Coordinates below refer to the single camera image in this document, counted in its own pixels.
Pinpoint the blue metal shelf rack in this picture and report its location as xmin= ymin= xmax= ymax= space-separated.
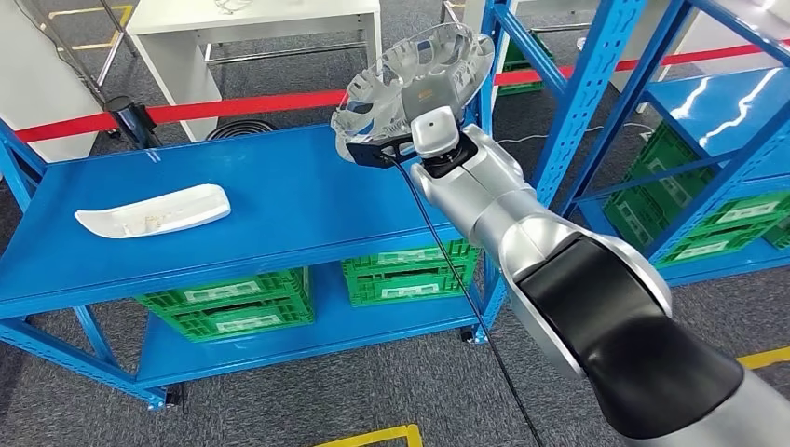
xmin=492 ymin=0 xmax=790 ymax=289
xmin=0 ymin=0 xmax=539 ymax=413

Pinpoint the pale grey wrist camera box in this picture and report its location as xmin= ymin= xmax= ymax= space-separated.
xmin=409 ymin=105 xmax=462 ymax=159

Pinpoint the red barrier belt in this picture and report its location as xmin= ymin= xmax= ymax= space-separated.
xmin=12 ymin=39 xmax=790 ymax=145

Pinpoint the white cabinet panel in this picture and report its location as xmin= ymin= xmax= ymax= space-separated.
xmin=0 ymin=0 xmax=103 ymax=164

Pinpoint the white plastic trim part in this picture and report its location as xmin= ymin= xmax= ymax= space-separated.
xmin=73 ymin=183 xmax=233 ymax=240

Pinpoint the yellow floor tape square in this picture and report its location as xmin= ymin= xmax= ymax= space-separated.
xmin=314 ymin=424 xmax=425 ymax=447
xmin=736 ymin=345 xmax=790 ymax=371

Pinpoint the metal stand frame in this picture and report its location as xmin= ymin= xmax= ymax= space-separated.
xmin=23 ymin=0 xmax=138 ymax=111

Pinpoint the black round ribbed base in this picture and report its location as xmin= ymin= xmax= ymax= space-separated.
xmin=204 ymin=117 xmax=279 ymax=142

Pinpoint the white floor cable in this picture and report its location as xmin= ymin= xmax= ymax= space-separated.
xmin=496 ymin=122 xmax=657 ymax=147

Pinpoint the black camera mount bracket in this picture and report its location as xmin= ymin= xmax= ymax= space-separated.
xmin=345 ymin=133 xmax=422 ymax=170

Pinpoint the black camera cable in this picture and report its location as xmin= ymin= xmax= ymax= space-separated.
xmin=377 ymin=156 xmax=546 ymax=447

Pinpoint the grey plastic wheel cover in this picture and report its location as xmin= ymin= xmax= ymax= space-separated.
xmin=329 ymin=21 xmax=497 ymax=164

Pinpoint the black stanchion post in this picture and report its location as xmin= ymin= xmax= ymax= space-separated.
xmin=103 ymin=94 xmax=164 ymax=150

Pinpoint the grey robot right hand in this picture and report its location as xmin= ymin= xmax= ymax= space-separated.
xmin=401 ymin=76 xmax=462 ymax=123

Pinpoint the white table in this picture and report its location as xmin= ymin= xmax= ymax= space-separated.
xmin=126 ymin=0 xmax=385 ymax=143

